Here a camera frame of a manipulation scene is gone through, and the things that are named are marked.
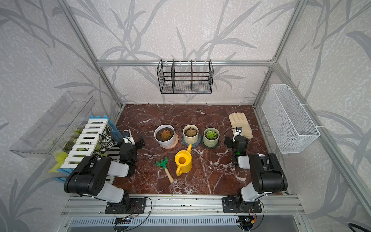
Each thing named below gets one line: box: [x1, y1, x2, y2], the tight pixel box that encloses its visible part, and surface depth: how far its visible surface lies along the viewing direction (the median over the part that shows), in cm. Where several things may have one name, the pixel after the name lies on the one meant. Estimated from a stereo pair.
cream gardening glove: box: [228, 112, 254, 140], surface depth 111 cm
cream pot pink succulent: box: [182, 124, 200, 145], surface depth 96 cm
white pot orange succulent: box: [153, 124, 176, 147], surface depth 93 cm
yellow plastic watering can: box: [174, 144, 193, 177], surface depth 80 cm
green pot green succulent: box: [203, 127, 220, 148], surface depth 94 cm
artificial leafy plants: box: [48, 123, 116, 173], surface depth 69 cm
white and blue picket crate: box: [53, 115, 124, 182], surface depth 70 cm
